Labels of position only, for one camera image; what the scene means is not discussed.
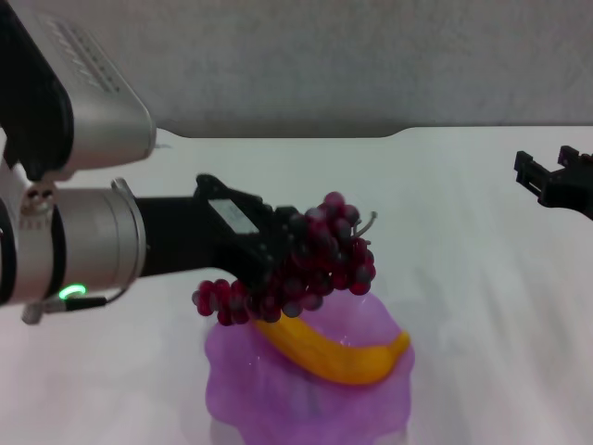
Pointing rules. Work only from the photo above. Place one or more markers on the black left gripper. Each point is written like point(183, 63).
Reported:
point(185, 236)

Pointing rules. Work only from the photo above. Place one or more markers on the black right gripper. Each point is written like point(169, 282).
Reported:
point(572, 190)

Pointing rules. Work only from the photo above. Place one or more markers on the dark red grape bunch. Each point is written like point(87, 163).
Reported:
point(319, 259)

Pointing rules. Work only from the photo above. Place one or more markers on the yellow banana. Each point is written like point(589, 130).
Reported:
point(333, 359)

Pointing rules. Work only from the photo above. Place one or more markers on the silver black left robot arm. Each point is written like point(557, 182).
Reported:
point(92, 139)

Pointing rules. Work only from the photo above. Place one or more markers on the purple wavy plastic plate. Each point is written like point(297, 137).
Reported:
point(259, 385)

